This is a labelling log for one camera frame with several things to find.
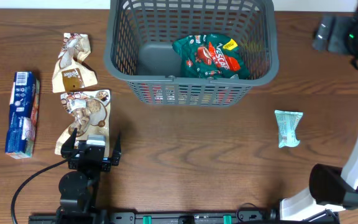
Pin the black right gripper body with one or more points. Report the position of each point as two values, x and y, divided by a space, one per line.
338 42

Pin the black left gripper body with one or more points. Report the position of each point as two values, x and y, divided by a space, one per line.
74 161

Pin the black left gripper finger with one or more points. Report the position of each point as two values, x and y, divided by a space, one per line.
67 149
116 152

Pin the orange spaghetti packet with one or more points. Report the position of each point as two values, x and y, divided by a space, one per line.
197 95

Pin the green Nescafe coffee bag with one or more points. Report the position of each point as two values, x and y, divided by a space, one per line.
210 56

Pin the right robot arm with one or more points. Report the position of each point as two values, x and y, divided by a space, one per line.
331 189

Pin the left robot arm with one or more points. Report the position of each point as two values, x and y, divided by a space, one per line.
79 187

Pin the beige cookie pouch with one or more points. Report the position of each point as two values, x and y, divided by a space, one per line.
91 112

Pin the blue carton box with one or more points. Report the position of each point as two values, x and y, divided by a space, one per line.
23 115

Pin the crumpled beige Pantree pouch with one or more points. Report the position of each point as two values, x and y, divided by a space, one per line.
70 74

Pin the small light teal sachet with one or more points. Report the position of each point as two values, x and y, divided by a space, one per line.
287 122

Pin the grey plastic basket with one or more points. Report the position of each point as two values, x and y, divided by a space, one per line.
140 35

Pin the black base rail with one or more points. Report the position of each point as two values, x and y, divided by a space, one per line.
242 216

